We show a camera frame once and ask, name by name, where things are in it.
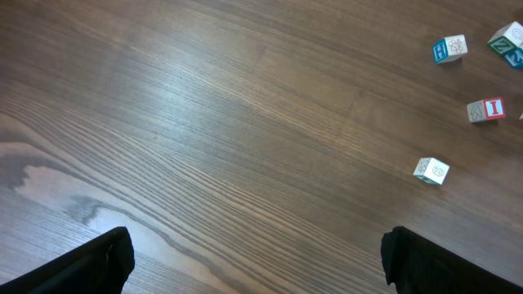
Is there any blue letter wooden block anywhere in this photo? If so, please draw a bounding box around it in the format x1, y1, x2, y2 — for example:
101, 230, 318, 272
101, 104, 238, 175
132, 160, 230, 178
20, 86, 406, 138
431, 34, 468, 64

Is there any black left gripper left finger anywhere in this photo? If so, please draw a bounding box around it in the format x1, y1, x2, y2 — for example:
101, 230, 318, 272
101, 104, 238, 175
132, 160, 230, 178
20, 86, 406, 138
1, 226, 135, 294

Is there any green number six block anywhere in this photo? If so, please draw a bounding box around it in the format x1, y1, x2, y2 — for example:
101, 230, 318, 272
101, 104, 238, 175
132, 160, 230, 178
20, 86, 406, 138
413, 158, 449, 185

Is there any green Z wooden block left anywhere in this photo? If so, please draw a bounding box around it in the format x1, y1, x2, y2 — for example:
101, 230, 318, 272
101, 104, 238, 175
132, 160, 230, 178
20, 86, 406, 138
487, 21, 523, 56

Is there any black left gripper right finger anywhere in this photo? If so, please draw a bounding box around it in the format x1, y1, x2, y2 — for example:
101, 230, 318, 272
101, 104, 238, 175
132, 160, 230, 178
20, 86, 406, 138
380, 226, 522, 294

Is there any red I wooden block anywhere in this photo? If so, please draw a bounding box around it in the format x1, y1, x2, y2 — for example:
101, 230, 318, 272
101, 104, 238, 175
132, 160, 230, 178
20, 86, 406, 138
467, 97, 506, 123

